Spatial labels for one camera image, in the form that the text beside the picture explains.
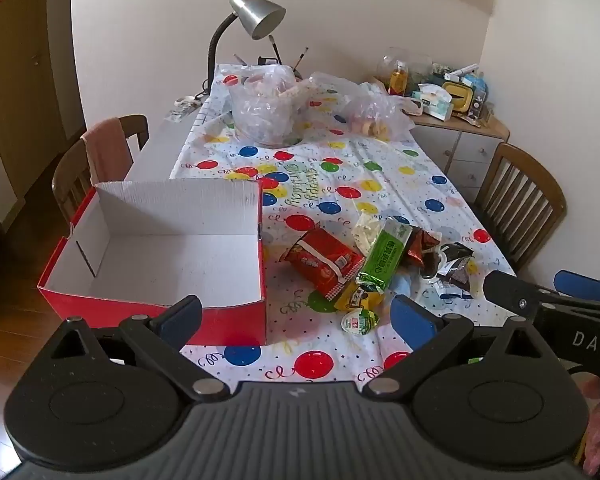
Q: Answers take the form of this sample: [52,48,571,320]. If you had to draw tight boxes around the person's right hand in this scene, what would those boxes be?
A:
[577,375,600,476]

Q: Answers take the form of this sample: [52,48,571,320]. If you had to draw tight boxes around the blue white snack packet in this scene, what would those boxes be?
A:
[432,280,476,303]

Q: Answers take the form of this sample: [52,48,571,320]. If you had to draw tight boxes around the white tissue box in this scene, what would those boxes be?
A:
[419,87,454,122]

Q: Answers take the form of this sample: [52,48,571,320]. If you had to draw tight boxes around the silver desk lamp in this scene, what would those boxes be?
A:
[207,0,287,96]

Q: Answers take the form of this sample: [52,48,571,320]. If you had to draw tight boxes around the yellow snack packet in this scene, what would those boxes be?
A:
[334,280,386,313]

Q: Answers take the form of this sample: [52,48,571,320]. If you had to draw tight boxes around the brown wooden door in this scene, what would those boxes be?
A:
[0,0,87,201]

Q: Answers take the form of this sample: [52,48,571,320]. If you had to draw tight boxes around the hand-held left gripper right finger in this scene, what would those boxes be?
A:
[362,295,556,403]

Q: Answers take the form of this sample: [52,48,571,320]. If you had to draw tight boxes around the green snack packet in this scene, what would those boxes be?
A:
[356,216,413,293]

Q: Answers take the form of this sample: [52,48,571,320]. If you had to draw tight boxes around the pink towel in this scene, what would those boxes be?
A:
[80,117,133,186]

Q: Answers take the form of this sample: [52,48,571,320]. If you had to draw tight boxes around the clear glass jar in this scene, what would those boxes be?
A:
[377,47,412,96]

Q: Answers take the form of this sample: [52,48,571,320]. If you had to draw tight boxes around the light blue small packet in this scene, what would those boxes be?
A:
[391,267,417,297]

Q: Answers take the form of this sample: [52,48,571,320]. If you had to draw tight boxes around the wooden chair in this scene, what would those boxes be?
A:
[51,114,151,226]
[472,142,567,271]

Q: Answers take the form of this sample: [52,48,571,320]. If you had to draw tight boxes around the balloon print tablecloth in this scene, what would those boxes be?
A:
[169,62,521,386]

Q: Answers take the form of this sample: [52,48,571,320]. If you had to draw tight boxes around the white green jelly cup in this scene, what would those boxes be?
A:
[341,307,381,335]

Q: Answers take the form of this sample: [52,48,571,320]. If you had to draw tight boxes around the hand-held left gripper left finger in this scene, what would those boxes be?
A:
[50,295,231,402]

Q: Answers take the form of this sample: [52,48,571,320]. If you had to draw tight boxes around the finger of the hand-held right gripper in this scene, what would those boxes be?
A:
[554,270,600,304]
[482,270,600,318]

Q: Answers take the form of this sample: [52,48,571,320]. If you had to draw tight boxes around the white wooden cabinet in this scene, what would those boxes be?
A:
[370,77,511,201]

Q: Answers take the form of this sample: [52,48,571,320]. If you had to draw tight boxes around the yellow bottle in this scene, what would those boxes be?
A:
[390,62,409,96]

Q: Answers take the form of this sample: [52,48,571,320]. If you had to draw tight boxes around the large clear plastic bag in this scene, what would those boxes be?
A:
[228,64,302,148]

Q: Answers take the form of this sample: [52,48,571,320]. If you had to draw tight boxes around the plastic bag of biscuits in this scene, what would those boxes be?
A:
[340,81,421,143]

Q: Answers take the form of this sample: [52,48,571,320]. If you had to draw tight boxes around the black snack packet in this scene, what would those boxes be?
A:
[437,242,476,291]

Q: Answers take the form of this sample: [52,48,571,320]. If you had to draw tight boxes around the red brown snack packet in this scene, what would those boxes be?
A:
[405,227,443,268]

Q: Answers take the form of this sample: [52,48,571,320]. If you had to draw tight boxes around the cream snack packet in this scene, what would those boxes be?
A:
[351,210,387,256]

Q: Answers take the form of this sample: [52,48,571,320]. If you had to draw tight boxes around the red cardboard box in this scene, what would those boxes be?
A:
[36,179,268,347]

